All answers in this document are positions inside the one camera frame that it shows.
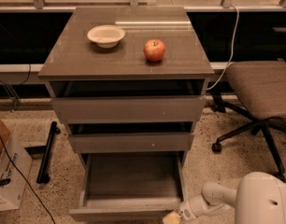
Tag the grey middle drawer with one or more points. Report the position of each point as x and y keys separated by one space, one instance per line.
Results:
x=131 y=137

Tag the red apple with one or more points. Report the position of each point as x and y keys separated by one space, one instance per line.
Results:
x=154 y=50

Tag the grey drawer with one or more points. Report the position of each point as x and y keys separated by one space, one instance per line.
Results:
x=131 y=137
x=126 y=186
x=119 y=101

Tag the grey bottom drawer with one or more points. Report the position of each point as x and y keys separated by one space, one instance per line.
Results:
x=126 y=186

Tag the black metal floor bar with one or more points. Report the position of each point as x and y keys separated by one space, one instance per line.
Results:
x=43 y=177

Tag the white paper bowl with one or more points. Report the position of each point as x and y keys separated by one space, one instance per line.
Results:
x=106 y=36

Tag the white cardboard box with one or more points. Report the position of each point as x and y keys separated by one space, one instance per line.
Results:
x=15 y=166

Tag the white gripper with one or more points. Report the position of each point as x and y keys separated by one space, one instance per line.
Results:
x=189 y=207

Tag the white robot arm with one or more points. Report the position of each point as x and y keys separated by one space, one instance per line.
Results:
x=259 y=199

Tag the grey drawer cabinet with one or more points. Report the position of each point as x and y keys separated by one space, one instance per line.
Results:
x=75 y=57

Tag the brown office chair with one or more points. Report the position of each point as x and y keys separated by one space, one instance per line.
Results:
x=260 y=87

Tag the grey top drawer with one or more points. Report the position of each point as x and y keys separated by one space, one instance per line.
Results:
x=119 y=101

